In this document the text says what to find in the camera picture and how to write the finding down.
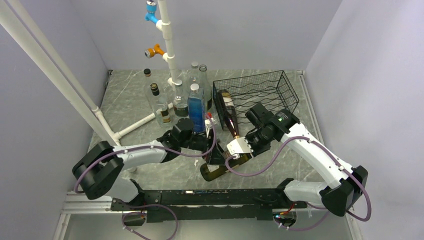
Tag red wine bottle gold cap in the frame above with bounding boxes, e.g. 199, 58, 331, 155
218, 90, 240, 139

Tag purple cable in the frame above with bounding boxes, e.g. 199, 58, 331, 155
72, 114, 218, 240
225, 135, 373, 232

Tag clear frosted wine bottle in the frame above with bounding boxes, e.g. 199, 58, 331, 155
198, 64, 213, 112

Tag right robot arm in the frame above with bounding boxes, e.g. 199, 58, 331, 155
245, 103, 369, 217

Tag green wine bottle silver cap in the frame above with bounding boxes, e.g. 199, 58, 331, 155
199, 150, 252, 182

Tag black wire wine rack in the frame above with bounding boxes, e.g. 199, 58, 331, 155
212, 70, 300, 130

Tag clear bottle dark label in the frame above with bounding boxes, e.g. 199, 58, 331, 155
172, 79, 189, 118

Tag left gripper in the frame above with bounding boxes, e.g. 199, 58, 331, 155
180, 128, 229, 166

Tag white pvc pipe frame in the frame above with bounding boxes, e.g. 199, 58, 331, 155
0, 0, 178, 146

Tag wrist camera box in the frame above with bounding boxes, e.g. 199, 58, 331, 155
226, 136, 253, 158
204, 112, 218, 137

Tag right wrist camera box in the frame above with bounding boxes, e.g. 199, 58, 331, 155
226, 136, 253, 158

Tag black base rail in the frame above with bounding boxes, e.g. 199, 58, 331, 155
110, 188, 307, 223

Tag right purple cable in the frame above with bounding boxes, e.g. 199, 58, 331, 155
225, 135, 373, 232

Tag blue label clear bottle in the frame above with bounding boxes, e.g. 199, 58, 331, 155
187, 83, 205, 133

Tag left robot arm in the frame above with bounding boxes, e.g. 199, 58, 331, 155
72, 117, 217, 210

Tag orange pipe nozzle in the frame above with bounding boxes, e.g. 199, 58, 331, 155
144, 43, 165, 59

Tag blue pipe nozzle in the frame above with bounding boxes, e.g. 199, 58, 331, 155
144, 0, 158, 24

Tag clear bottle white label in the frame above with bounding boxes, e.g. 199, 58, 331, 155
143, 68, 160, 108

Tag round clear glass bottle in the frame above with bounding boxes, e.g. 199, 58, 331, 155
186, 61, 200, 92

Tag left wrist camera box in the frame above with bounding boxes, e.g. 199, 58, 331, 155
204, 112, 218, 137

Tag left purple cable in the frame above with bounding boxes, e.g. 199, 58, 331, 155
72, 114, 218, 240

